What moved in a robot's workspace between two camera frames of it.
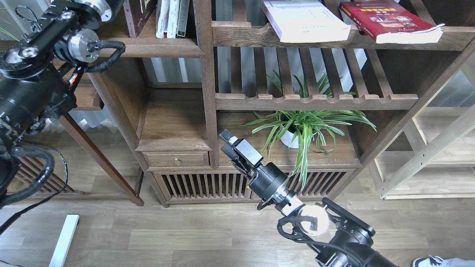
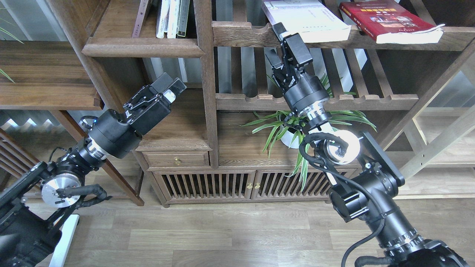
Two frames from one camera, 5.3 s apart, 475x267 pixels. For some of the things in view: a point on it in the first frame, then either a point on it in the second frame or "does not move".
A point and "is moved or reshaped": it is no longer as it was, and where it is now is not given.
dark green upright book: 183,11 does not move
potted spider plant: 302,129 does not move
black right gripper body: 266,180 to 301,89
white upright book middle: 173,20 does not move
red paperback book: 390,22 does not move
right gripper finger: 226,134 to 278,28
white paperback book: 305,20 does not move
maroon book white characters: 136,13 is moved or reshaped
